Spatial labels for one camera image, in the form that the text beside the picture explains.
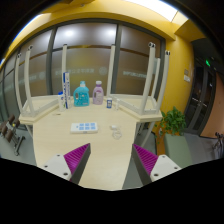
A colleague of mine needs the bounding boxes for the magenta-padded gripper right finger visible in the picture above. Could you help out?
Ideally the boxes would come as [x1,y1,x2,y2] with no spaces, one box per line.
[131,143,183,186]

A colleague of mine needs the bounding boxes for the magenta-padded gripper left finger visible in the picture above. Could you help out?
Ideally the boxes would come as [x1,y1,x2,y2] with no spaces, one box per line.
[42,142,92,185]

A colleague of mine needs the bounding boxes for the white charger cable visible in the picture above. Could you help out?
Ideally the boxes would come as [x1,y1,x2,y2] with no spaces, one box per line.
[112,128,123,140]

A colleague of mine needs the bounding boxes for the pale green planter box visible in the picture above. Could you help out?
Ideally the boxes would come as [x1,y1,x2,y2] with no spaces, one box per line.
[163,133,194,168]

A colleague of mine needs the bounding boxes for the white power strip blue sockets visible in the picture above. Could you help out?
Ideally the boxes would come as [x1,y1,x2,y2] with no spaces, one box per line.
[70,121,99,135]

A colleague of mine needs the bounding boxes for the green potted plant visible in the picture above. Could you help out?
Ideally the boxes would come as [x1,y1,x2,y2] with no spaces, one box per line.
[159,106,187,136]

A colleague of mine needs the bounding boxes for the white bottle with blue cap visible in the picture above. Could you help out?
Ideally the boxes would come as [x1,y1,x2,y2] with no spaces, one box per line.
[57,91,67,112]

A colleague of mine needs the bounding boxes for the blue detergent bottle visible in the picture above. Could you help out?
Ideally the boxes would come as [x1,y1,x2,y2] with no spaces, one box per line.
[73,80,91,108]

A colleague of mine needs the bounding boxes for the group of dark chairs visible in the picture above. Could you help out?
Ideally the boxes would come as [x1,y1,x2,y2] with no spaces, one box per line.
[0,114,26,156]

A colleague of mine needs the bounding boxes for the purple detergent bottle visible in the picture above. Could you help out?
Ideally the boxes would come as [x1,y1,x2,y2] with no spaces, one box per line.
[92,80,105,106]

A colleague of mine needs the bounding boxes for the tall white and blue box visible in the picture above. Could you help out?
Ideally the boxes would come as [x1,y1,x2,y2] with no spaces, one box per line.
[62,71,74,110]

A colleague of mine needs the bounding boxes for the dark glass door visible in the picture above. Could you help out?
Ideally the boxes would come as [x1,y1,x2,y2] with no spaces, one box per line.
[184,59,215,136]

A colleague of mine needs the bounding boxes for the upturned white-legged table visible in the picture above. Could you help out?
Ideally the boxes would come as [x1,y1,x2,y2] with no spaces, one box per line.
[106,41,172,116]
[13,43,69,118]

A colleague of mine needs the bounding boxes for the ceiling light panel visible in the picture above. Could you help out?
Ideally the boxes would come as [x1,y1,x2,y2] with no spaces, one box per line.
[129,0,181,23]

